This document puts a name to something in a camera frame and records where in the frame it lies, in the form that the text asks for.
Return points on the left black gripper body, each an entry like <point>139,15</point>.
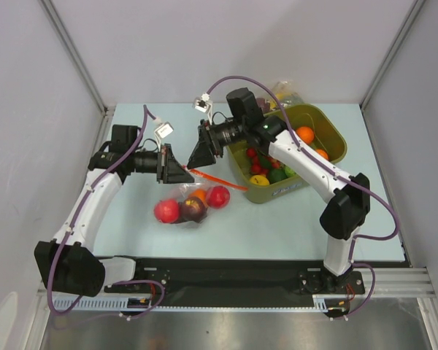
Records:
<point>162,165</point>

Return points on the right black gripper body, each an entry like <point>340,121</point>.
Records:
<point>209,138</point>

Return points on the clear zip bag orange seal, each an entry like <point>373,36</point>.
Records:
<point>180,192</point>

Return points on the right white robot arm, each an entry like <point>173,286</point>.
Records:
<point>347,203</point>

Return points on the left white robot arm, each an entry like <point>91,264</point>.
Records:
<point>66,263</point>

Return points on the small orange fake tangerine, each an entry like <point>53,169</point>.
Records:
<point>201,194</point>

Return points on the red fake apple lower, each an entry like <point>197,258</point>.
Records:
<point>167,211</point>

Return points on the red fake apple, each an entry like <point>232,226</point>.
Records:
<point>167,211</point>
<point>218,197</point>

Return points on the red fake apple upper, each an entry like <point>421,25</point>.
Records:
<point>218,197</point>

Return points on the dark purple fake grapes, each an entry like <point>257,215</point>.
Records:
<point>181,220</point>

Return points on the fake lychee bunch with leaf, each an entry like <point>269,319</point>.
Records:
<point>260,164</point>

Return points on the yellow fake apple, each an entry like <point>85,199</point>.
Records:
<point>259,180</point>

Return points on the dark purple fake plum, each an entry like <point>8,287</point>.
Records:
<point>264,105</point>

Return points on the dark green fake lime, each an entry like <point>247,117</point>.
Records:
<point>276,175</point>

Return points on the fake netted melon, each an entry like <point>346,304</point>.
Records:
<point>291,99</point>

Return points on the orange fake fruit far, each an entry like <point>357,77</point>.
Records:
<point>306,134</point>

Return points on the orange fake fruit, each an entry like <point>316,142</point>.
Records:
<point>306,134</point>
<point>323,153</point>

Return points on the orange fake fruit near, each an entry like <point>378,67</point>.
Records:
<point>323,153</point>

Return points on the light green custard apple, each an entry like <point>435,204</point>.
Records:
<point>289,172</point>

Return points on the olive green plastic bin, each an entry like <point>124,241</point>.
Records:
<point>310,167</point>

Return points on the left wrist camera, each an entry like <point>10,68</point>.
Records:
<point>162,129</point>

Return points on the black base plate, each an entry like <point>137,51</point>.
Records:
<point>226,279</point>

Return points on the white slotted cable duct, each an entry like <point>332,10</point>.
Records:
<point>140,303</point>

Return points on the aluminium frame rail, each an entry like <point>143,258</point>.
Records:
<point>402,283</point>

